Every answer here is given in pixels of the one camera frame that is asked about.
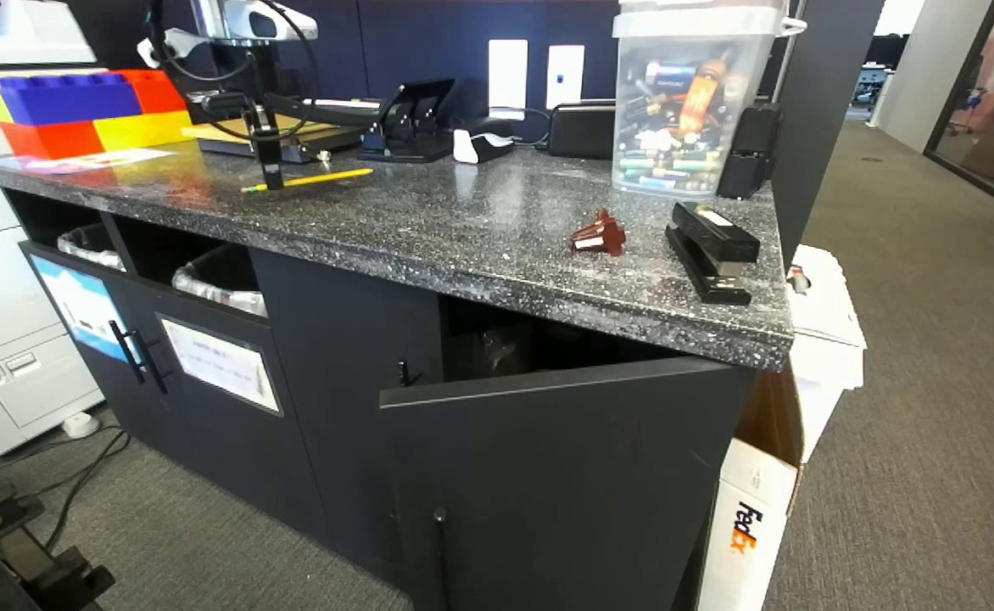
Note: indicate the white black tape dispenser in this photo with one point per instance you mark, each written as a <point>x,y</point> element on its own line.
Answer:
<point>480,144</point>

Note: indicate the white FedEx cardboard box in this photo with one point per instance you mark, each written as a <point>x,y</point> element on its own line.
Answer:
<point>796,417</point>

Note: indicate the black robot stand base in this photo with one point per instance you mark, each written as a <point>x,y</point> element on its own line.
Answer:
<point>9,555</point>

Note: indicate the white wall sign blue dot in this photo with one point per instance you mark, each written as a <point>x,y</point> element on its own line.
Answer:
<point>563,77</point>

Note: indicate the yellow building block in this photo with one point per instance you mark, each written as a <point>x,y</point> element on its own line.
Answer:
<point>145,129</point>

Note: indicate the white office printer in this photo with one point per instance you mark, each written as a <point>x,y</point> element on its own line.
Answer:
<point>6,293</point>

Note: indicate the black rectangular box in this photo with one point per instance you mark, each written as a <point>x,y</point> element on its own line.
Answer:
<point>579,129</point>

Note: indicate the black stapler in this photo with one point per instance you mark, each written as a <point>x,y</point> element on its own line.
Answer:
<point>707,237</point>

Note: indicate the clear plastic storage container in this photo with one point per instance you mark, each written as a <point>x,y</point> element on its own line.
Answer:
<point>686,101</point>

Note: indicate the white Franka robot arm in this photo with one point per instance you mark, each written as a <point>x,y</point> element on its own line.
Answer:
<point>263,19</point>

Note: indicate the black pouch beside container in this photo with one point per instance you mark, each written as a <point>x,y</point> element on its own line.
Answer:
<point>751,146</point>

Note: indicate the red staple remover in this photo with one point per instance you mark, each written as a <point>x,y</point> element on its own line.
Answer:
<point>599,234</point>

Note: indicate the red building block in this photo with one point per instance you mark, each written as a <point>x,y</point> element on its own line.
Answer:
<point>57,140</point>

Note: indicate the orange building block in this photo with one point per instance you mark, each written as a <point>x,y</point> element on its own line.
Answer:
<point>157,89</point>

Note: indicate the open black cabinet door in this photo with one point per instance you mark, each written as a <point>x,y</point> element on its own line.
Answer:
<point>552,485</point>

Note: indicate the black cabinet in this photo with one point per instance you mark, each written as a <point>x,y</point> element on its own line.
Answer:
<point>338,374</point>

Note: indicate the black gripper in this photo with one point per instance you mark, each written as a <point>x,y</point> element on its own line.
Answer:
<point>234,98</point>

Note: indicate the tall white wall sign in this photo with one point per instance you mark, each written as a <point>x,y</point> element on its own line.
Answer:
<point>507,77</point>

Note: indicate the blue building block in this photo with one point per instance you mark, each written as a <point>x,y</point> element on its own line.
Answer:
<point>67,95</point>

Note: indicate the blue white door label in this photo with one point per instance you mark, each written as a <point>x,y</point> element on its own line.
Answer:
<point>84,306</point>

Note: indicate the black paper tray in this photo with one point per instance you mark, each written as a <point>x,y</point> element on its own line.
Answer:
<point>329,140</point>

